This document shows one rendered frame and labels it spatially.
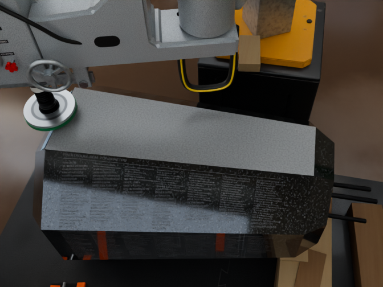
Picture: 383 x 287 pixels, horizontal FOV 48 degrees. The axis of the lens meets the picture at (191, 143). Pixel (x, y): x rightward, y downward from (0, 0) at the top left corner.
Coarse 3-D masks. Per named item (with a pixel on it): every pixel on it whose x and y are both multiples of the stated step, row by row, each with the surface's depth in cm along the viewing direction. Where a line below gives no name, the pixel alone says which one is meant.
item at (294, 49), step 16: (304, 0) 231; (240, 16) 225; (304, 16) 223; (240, 32) 218; (288, 32) 216; (304, 32) 216; (272, 48) 210; (288, 48) 209; (304, 48) 209; (288, 64) 206; (304, 64) 205
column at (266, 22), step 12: (252, 0) 203; (264, 0) 196; (276, 0) 198; (288, 0) 200; (252, 12) 207; (264, 12) 201; (276, 12) 203; (288, 12) 206; (252, 24) 212; (264, 24) 207; (276, 24) 210; (288, 24) 212; (264, 36) 214
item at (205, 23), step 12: (180, 0) 136; (192, 0) 132; (204, 0) 131; (216, 0) 131; (228, 0) 134; (180, 12) 141; (192, 12) 136; (204, 12) 134; (216, 12) 135; (228, 12) 138; (180, 24) 146; (192, 24) 140; (204, 24) 138; (216, 24) 139; (228, 24) 142; (204, 36) 142; (216, 36) 144
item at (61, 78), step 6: (72, 72) 156; (90, 72) 156; (60, 78) 157; (66, 78) 157; (90, 78) 158; (12, 84) 158; (18, 84) 158; (24, 84) 158; (30, 84) 159; (42, 84) 158; (48, 84) 159; (84, 84) 156
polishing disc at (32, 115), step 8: (32, 96) 182; (56, 96) 181; (64, 96) 181; (72, 96) 181; (32, 104) 179; (64, 104) 178; (72, 104) 178; (24, 112) 177; (32, 112) 176; (40, 112) 176; (56, 112) 176; (64, 112) 176; (72, 112) 176; (32, 120) 174; (40, 120) 174; (48, 120) 173; (56, 120) 173; (64, 120) 174
